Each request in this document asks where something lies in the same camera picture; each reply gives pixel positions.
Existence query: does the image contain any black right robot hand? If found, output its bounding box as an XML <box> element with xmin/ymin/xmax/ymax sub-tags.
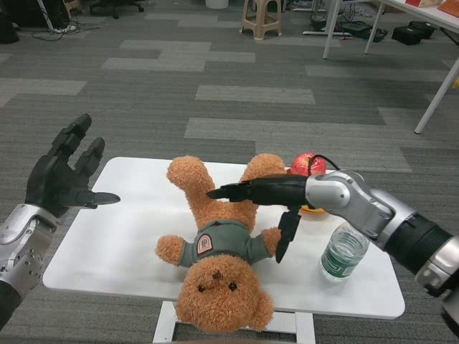
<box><xmin>207</xmin><ymin>174</ymin><xmax>309</xmax><ymax>265</ymax></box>

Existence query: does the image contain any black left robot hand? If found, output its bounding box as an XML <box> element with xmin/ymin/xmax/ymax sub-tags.
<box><xmin>24</xmin><ymin>113</ymin><xmax>121</xmax><ymax>219</ymax></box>

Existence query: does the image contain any brown toy bear green shirt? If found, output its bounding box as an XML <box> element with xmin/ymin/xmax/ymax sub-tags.
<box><xmin>155</xmin><ymin>153</ymin><xmax>287</xmax><ymax>333</ymax></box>

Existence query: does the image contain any red apple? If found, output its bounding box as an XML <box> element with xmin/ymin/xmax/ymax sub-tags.
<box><xmin>290</xmin><ymin>153</ymin><xmax>328</xmax><ymax>177</ymax></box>

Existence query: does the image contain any orange plate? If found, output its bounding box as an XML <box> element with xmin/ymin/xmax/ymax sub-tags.
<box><xmin>285</xmin><ymin>166</ymin><xmax>326</xmax><ymax>215</ymax></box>

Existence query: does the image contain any clear water bottle green label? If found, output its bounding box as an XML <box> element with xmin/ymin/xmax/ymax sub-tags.
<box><xmin>318</xmin><ymin>221</ymin><xmax>370</xmax><ymax>283</ymax></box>

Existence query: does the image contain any white desk leg with foot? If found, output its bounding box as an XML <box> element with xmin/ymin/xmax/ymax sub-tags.
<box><xmin>303</xmin><ymin>0</ymin><xmax>346</xmax><ymax>60</ymax></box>

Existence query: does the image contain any beige plastic stool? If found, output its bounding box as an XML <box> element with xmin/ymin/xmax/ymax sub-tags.
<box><xmin>240</xmin><ymin>0</ymin><xmax>284</xmax><ymax>40</ymax></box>

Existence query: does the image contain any black equipment case green trim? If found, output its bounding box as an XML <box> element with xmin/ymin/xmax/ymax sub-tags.
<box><xmin>339</xmin><ymin>21</ymin><xmax>389</xmax><ymax>42</ymax></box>

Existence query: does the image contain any black office chair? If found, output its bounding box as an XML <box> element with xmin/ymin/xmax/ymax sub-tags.
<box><xmin>88</xmin><ymin>0</ymin><xmax>145</xmax><ymax>20</ymax></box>

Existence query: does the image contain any white office table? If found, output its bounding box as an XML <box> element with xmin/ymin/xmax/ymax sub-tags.
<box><xmin>364</xmin><ymin>0</ymin><xmax>459</xmax><ymax>135</ymax></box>

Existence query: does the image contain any black bag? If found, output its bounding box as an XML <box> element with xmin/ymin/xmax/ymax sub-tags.
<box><xmin>408</xmin><ymin>20</ymin><xmax>439</xmax><ymax>40</ymax></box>
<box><xmin>391</xmin><ymin>27</ymin><xmax>421</xmax><ymax>46</ymax></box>

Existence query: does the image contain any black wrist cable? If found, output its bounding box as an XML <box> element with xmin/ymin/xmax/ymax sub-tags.
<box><xmin>307</xmin><ymin>153</ymin><xmax>342</xmax><ymax>177</ymax></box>

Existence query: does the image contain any white table base frame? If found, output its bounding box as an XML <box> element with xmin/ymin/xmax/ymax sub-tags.
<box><xmin>152</xmin><ymin>300</ymin><xmax>316</xmax><ymax>344</ymax></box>

